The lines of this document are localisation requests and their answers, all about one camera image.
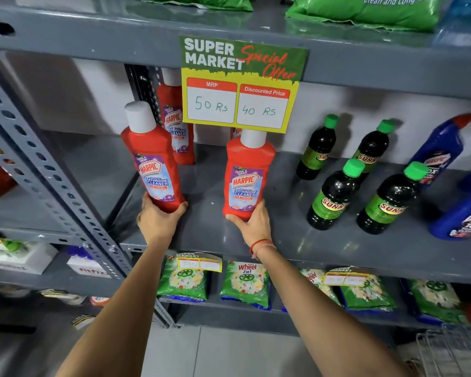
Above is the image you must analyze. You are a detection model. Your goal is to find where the person's left hand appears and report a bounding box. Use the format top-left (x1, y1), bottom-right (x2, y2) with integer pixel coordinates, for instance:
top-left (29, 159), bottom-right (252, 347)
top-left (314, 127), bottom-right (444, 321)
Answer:
top-left (137, 193), bottom-right (188, 246)

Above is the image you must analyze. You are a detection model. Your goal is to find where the person's right hand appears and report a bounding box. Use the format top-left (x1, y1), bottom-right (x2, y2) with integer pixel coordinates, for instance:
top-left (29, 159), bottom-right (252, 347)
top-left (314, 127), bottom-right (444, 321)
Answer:
top-left (225, 199), bottom-right (273, 248)

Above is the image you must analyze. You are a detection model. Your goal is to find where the person's right forearm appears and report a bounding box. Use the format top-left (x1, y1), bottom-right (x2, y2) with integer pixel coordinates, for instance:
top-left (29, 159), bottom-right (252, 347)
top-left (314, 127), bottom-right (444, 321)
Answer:
top-left (253, 243), bottom-right (413, 377)

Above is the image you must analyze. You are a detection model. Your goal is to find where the person's left forearm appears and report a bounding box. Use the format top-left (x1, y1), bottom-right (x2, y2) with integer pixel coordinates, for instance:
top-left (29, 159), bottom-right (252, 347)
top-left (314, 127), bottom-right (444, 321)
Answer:
top-left (55, 237), bottom-right (173, 377)

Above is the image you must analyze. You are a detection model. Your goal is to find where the small yellow price tag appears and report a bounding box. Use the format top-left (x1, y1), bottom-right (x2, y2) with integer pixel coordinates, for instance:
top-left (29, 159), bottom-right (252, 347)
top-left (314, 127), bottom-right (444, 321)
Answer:
top-left (324, 267), bottom-right (369, 288)
top-left (176, 252), bottom-right (223, 273)

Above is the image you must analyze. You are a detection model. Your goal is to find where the green detergent powder packet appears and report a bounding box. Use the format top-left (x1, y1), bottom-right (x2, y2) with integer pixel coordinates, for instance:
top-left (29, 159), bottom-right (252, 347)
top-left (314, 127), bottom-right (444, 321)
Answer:
top-left (220, 261), bottom-right (271, 311)
top-left (400, 279), bottom-right (468, 326)
top-left (157, 253), bottom-right (209, 303)
top-left (339, 271), bottom-right (397, 313)
top-left (281, 269), bottom-right (342, 313)

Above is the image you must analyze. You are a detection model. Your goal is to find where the grey metal side shelf unit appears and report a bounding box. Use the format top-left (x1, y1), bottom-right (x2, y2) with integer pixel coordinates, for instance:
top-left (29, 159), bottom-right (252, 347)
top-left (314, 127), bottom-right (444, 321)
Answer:
top-left (0, 51), bottom-right (142, 338)

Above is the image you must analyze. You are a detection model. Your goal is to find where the black bottle green cap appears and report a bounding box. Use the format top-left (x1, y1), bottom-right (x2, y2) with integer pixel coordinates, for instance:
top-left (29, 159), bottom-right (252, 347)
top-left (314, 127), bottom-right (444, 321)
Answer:
top-left (306, 158), bottom-right (366, 231)
top-left (356, 161), bottom-right (430, 235)
top-left (351, 119), bottom-right (395, 183)
top-left (295, 114), bottom-right (339, 181)

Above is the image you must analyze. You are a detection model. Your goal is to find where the white box purple print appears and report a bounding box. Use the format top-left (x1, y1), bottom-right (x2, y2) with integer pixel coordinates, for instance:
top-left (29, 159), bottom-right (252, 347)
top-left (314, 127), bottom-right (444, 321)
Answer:
top-left (66, 246), bottom-right (112, 279)

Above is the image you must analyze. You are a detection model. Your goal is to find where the green yellow offer sign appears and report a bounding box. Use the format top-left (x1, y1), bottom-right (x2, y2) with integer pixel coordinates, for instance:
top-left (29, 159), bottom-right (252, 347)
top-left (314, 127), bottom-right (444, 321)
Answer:
top-left (179, 35), bottom-right (309, 134)

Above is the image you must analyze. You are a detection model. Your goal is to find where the white wrapped packet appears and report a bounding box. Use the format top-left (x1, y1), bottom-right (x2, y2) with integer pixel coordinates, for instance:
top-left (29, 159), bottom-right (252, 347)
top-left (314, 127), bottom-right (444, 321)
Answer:
top-left (39, 288), bottom-right (87, 307)

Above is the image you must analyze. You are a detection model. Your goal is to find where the white yellow small packet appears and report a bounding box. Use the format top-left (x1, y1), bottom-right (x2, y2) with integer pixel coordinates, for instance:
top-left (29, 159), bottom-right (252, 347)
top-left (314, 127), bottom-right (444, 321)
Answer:
top-left (71, 314), bottom-right (97, 331)

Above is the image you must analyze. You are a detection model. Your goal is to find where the white box green print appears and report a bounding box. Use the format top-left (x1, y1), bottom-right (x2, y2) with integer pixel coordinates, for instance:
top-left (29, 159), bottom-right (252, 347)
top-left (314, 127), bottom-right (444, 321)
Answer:
top-left (0, 229), bottom-right (59, 275)

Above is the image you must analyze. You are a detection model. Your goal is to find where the large green detergent bag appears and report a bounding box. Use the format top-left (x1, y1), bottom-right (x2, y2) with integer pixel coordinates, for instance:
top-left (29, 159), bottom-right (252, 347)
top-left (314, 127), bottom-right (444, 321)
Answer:
top-left (122, 0), bottom-right (254, 12)
top-left (285, 0), bottom-right (446, 32)

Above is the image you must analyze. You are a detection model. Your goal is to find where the blue cleaner bottle red cap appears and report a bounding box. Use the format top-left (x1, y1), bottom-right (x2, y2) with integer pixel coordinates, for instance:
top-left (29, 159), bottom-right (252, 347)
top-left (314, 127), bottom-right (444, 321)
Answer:
top-left (409, 112), bottom-right (471, 187)

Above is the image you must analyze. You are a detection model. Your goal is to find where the blue detergent bag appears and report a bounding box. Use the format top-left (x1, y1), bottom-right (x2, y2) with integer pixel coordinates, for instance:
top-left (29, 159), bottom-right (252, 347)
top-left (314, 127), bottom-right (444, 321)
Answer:
top-left (432, 0), bottom-right (471, 49)

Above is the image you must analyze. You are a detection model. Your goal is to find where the red thread bracelet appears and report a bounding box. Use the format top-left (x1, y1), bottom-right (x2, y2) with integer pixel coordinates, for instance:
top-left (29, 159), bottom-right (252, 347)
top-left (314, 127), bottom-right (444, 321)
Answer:
top-left (250, 239), bottom-right (277, 258)

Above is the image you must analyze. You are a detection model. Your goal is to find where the wire shopping basket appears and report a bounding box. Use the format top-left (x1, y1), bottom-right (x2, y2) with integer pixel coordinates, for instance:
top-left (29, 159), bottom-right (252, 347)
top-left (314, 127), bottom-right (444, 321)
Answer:
top-left (416, 324), bottom-right (471, 377)

